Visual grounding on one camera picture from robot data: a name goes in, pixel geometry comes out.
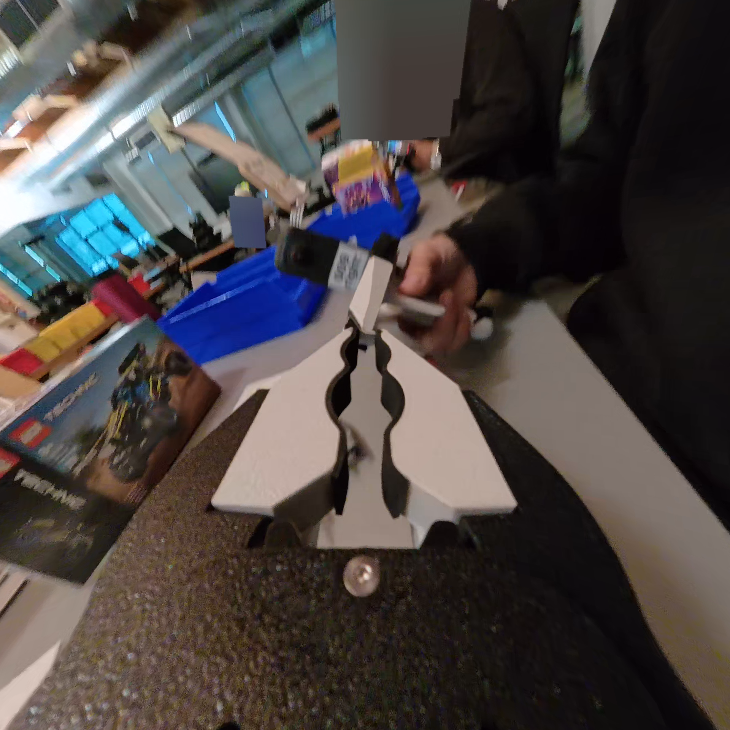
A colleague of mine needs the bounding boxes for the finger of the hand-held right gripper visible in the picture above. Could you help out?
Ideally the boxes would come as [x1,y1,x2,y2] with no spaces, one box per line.
[347,257,395,334]

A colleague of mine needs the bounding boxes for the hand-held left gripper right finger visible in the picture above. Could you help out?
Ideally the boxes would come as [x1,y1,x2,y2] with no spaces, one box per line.
[373,328,519,549]

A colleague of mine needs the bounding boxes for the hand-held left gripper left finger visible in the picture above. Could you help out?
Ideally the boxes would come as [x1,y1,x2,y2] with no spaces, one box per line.
[210,328,361,549]

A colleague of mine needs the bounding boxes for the person's right forearm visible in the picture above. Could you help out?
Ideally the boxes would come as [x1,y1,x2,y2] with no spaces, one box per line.
[445,165,634,297]

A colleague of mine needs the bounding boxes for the black lego box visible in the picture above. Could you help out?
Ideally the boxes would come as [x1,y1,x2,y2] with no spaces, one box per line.
[0,316,222,585]

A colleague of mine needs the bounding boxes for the person's right hand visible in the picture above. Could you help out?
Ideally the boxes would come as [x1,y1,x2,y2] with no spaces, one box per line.
[398,233,481,355]

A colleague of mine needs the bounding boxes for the blue plastic bin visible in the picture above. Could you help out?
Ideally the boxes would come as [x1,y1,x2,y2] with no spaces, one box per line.
[307,171,424,243]
[157,245,327,366]

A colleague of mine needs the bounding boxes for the yellow purple cardboard box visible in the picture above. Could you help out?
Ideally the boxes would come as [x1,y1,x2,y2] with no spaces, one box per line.
[321,140,403,216]

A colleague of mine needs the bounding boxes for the row of red yellow boxes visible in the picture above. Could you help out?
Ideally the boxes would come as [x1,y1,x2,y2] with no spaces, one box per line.
[0,299,117,380]

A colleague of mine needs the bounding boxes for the person's torso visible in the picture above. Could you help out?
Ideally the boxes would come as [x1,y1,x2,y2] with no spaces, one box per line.
[562,0,730,517]

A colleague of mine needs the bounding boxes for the silver ceiling duct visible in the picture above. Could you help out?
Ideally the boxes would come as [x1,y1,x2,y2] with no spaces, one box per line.
[0,0,320,189]

